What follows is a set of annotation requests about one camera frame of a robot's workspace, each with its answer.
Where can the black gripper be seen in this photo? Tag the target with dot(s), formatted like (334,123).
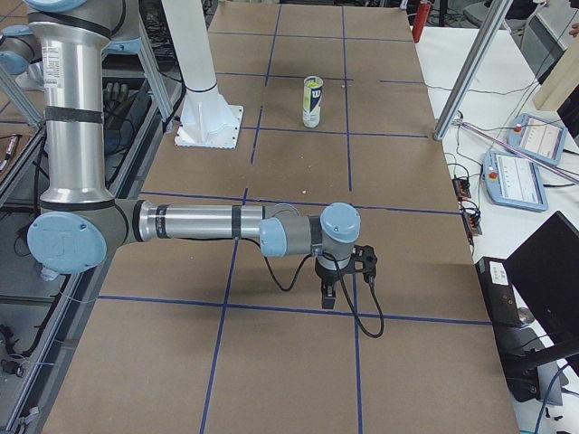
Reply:
(327,274)

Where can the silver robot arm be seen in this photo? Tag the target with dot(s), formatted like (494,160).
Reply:
(82,222)

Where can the clear tennis ball can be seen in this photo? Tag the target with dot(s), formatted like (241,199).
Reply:
(311,106)

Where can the near orange connector block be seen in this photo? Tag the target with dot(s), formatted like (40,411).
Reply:
(471,221)

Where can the orange connector block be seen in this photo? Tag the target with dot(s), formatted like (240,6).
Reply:
(461,188)
(471,221)

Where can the far orange connector block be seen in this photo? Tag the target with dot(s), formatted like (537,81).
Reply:
(461,188)

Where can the black computer box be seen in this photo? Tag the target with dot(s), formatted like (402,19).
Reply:
(502,289)

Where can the near blue teach pendant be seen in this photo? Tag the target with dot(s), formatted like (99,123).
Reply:
(513,182)

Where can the blue teach pendant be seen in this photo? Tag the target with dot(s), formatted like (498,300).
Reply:
(513,182)
(539,138)

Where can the black monitor on stand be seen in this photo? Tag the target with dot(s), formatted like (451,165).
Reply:
(544,271)

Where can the far blue teach pendant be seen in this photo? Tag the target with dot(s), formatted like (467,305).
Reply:
(539,138)

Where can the red cylinder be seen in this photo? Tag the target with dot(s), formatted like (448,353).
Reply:
(420,19)

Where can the wooden board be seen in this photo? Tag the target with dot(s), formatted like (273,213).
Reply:
(561,81)

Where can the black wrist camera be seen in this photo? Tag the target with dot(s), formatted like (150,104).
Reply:
(364,262)

